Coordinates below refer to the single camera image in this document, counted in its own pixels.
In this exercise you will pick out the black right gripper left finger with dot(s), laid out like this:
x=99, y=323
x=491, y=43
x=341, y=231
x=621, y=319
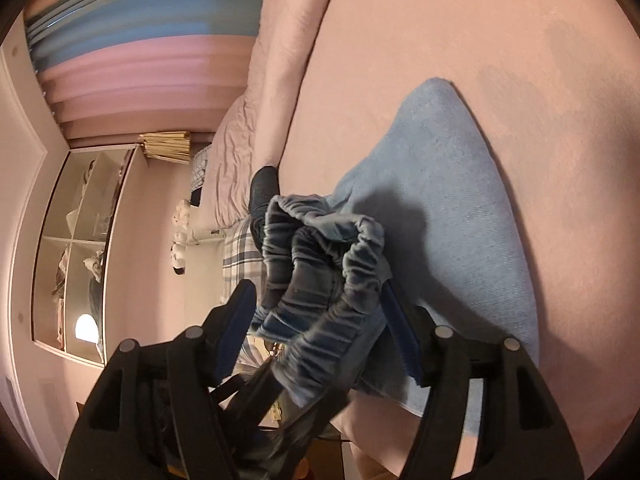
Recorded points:
x=225, y=329

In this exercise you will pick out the plush toy white black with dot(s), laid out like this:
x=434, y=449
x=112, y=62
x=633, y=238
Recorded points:
x=180, y=236

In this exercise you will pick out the yellow curtain tassel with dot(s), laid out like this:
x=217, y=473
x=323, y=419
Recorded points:
x=167, y=146

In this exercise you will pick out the dark folded jeans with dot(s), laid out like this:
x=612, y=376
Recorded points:
x=265, y=184

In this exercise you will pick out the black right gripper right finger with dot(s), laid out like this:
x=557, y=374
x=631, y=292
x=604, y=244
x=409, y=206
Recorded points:
x=411, y=327

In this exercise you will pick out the pink folded duvet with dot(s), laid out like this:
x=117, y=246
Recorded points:
x=254, y=131

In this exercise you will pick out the glass door display cabinet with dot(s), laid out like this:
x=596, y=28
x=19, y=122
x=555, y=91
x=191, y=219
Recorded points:
x=85, y=210

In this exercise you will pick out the pink bed sheet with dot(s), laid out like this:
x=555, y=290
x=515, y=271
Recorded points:
x=554, y=85

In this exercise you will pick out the light blue denim pants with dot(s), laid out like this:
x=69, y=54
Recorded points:
x=426, y=208

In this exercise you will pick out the plaid pillow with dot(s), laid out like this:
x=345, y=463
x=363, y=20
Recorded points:
x=242, y=261

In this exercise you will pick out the beige headboard cushion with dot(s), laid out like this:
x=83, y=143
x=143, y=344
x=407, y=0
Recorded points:
x=204, y=281

